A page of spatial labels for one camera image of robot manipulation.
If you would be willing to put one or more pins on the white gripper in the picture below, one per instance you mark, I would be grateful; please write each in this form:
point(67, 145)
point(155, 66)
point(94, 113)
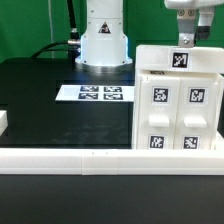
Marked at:
point(186, 15)

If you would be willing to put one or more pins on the white cabinet body box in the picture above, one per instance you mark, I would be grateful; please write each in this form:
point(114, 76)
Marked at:
point(180, 75)

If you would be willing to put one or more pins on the white cabinet door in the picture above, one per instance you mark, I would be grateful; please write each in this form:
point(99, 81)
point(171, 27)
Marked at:
point(156, 112)
point(196, 113)

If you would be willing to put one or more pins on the white cabinet top block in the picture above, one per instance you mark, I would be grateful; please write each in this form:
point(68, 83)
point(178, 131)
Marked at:
point(173, 58)

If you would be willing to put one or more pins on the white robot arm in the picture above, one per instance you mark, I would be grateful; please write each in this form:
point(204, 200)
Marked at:
point(104, 46)

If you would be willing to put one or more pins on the white marker base plate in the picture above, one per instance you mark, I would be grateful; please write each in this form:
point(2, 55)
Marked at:
point(95, 93)

